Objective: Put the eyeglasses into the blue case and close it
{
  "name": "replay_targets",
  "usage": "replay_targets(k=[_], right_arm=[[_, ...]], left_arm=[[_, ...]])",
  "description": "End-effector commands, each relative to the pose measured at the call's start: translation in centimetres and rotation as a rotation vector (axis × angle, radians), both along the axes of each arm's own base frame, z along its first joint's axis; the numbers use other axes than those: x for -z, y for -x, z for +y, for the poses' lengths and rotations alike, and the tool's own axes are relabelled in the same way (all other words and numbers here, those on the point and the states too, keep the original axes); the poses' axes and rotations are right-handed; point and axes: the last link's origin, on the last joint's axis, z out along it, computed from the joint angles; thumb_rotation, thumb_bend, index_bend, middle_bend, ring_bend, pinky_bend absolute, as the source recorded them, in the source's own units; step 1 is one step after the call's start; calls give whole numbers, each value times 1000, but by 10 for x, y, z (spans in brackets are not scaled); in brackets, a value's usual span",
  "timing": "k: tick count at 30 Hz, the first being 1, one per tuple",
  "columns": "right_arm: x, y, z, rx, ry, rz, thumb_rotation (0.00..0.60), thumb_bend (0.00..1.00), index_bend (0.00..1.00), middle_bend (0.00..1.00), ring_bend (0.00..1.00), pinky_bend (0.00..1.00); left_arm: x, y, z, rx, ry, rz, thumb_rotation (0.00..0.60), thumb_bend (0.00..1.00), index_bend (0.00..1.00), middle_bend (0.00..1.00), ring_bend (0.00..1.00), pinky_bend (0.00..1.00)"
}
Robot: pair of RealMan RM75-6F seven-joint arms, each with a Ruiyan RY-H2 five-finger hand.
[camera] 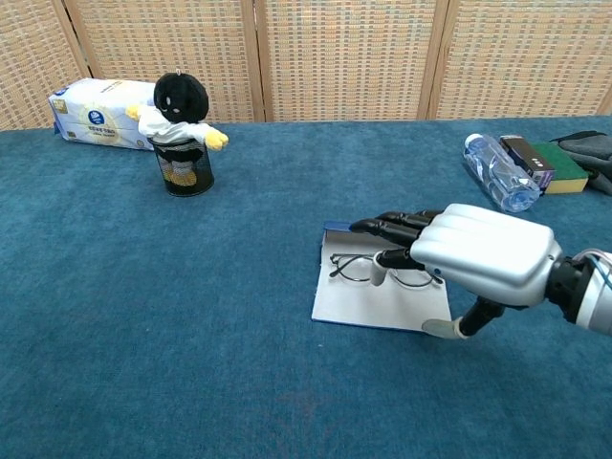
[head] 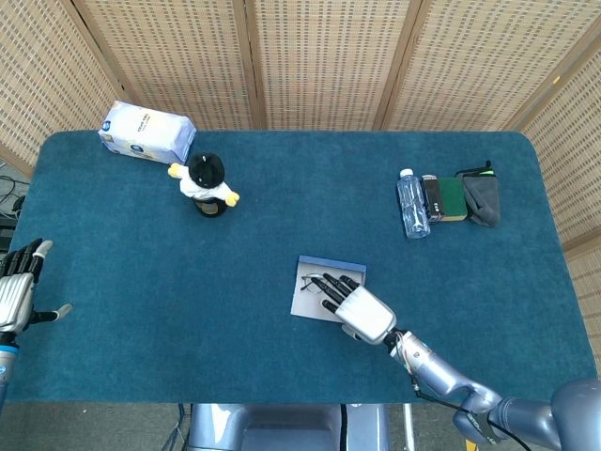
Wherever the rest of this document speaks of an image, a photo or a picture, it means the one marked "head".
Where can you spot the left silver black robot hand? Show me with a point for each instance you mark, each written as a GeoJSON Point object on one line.
{"type": "Point", "coordinates": [14, 296]}

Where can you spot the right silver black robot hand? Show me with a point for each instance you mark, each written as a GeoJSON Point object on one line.
{"type": "Point", "coordinates": [366, 312]}

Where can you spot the blue glasses case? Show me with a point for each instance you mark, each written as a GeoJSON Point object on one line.
{"type": "Point", "coordinates": [307, 305]}

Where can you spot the black wire eyeglasses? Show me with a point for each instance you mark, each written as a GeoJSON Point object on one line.
{"type": "Point", "coordinates": [310, 283]}

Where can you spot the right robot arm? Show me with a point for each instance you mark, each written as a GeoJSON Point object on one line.
{"type": "Point", "coordinates": [446, 376]}

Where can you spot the clear plastic water bottle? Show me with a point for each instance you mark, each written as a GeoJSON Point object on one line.
{"type": "Point", "coordinates": [413, 206]}

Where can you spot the small black box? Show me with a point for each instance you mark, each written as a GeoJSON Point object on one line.
{"type": "Point", "coordinates": [433, 197]}

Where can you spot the green hardcover book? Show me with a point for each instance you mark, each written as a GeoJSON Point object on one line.
{"type": "Point", "coordinates": [453, 199]}

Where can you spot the blue-grey robot torso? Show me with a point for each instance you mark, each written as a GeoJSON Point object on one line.
{"type": "Point", "coordinates": [282, 430]}

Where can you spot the grey folded cloth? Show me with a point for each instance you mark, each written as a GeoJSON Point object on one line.
{"type": "Point", "coordinates": [483, 202]}

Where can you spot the blue felt table mat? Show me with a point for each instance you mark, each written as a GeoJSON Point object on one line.
{"type": "Point", "coordinates": [188, 305]}

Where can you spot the black mesh pen holder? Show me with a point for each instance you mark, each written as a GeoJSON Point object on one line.
{"type": "Point", "coordinates": [210, 210]}

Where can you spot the white tissue pack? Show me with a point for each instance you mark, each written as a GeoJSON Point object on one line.
{"type": "Point", "coordinates": [145, 131]}

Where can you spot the black plush doll white shirt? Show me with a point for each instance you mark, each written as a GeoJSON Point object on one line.
{"type": "Point", "coordinates": [204, 176]}

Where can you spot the woven bamboo folding screen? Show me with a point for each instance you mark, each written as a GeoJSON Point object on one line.
{"type": "Point", "coordinates": [319, 61]}

